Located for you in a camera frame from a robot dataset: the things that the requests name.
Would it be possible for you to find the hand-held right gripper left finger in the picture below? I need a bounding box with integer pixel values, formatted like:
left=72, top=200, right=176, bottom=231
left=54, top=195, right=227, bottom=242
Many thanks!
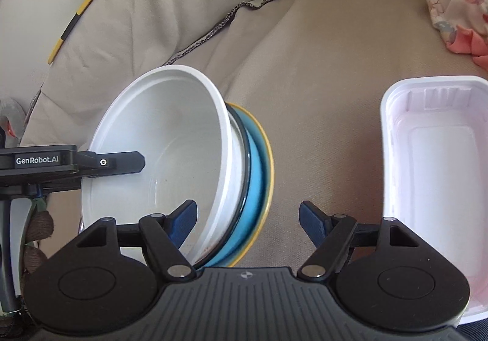
left=76, top=199, right=198, bottom=282

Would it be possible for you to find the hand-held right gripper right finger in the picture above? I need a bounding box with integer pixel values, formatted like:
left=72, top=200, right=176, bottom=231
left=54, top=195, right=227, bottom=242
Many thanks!
left=297, top=201, right=420, bottom=282

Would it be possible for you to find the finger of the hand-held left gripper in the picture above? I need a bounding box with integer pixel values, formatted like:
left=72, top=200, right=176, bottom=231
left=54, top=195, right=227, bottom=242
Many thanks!
left=23, top=177, right=85, bottom=197
left=76, top=151, right=146, bottom=179

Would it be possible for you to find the white printed bowl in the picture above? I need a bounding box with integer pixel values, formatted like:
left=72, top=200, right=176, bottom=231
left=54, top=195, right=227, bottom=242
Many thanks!
left=81, top=65, right=245, bottom=267

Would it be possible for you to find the white bowl with yellow rim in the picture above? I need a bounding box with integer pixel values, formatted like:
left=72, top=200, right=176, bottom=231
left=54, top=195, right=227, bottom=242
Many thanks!
left=225, top=102, right=275, bottom=268

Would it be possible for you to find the white floral plate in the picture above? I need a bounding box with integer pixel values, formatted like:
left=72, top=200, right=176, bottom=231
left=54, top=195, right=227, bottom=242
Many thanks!
left=9, top=196, right=82, bottom=296

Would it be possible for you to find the blue bowl with black rim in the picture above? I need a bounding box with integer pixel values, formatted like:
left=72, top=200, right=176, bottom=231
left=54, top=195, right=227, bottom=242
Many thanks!
left=196, top=101, right=267, bottom=269

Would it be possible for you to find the grey plush toy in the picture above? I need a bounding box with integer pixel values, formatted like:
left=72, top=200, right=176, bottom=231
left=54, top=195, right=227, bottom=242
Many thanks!
left=0, top=97, right=28, bottom=148

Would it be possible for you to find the yellow and black strip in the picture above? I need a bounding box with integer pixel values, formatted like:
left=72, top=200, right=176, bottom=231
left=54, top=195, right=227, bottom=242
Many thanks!
left=47, top=0, right=117, bottom=65

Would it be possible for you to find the white plastic tray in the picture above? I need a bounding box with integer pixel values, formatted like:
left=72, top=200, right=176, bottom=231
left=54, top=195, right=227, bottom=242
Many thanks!
left=380, top=75, right=488, bottom=325

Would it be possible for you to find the pink floral clothing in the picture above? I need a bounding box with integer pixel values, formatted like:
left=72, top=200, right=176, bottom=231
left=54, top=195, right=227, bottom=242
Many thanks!
left=361, top=0, right=488, bottom=69

